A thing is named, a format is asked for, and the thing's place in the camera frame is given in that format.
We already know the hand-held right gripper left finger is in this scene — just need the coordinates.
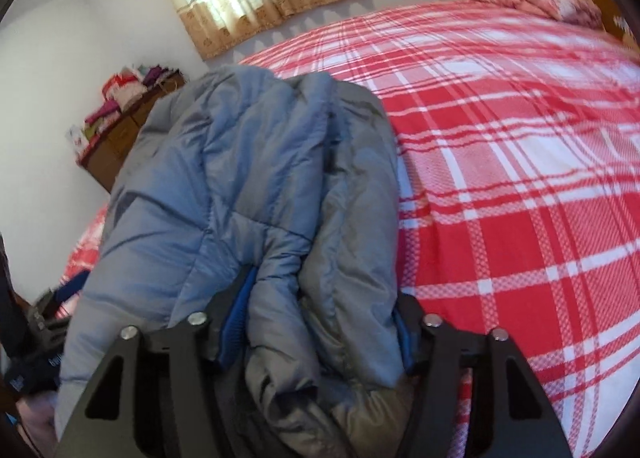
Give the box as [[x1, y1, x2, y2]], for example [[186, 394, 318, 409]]
[[52, 265, 258, 458]]

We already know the pink clothes heap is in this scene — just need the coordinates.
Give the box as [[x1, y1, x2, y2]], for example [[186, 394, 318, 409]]
[[15, 390, 63, 444]]

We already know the pile of folded clothes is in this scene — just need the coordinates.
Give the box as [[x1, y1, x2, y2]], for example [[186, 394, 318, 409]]
[[82, 65, 173, 143]]

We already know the brown wooden cabinet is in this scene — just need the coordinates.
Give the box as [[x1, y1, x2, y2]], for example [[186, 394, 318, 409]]
[[75, 70, 187, 195]]

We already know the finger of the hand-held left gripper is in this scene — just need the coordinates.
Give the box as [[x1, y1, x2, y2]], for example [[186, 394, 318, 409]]
[[27, 280, 87, 339]]

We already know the red box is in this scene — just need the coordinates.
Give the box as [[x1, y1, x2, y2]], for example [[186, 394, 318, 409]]
[[102, 74, 138, 102]]

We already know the white printed card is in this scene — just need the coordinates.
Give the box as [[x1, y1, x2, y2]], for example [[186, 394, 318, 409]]
[[65, 125, 87, 163]]

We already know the person's left forearm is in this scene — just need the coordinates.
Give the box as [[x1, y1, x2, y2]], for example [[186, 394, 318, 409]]
[[0, 233, 28, 364]]

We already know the grey-blue puffer jacket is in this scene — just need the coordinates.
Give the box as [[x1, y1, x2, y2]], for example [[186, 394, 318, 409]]
[[54, 64, 426, 458]]

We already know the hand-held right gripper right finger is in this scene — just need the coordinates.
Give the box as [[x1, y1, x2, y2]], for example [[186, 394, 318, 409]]
[[395, 294, 573, 458]]

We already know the bed with red plaid sheet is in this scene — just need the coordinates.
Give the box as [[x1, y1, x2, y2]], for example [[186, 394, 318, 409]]
[[59, 0, 640, 458]]

